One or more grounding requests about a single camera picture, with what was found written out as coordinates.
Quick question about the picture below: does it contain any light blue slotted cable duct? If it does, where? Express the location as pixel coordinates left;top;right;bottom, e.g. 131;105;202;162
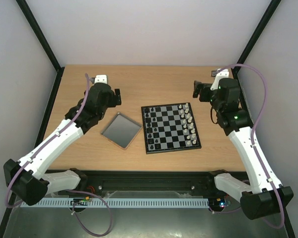
32;198;209;209

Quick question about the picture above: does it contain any black frame post right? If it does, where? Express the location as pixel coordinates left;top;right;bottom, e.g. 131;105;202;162
233;0;282;71

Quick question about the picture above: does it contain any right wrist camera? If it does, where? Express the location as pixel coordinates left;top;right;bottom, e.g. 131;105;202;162
211;69;229;91

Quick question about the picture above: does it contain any black frame post left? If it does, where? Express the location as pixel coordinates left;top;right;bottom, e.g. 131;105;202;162
16;0;65;72

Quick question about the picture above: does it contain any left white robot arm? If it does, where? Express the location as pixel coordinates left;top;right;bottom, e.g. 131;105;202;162
3;82;122;206

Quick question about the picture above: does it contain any metal tray with wooden rim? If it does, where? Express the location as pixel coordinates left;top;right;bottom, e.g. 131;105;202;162
100;112;143;150

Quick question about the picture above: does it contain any purple cable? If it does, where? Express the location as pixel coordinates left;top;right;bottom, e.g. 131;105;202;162
210;63;285;229
5;73;113;237

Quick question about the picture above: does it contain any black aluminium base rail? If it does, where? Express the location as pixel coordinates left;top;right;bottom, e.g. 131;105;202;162
16;170;279;198

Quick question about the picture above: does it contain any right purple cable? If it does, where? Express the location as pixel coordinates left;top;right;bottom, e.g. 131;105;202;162
210;63;285;229

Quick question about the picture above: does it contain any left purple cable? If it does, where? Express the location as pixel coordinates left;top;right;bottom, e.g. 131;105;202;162
5;73;113;237

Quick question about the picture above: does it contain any black and silver chessboard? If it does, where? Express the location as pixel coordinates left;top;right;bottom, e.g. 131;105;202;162
141;102;202;154

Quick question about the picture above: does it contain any black frame post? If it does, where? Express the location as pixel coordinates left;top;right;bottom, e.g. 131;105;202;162
16;0;65;72
233;0;282;71

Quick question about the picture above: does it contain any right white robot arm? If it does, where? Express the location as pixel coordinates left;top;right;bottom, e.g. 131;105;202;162
193;78;294;220

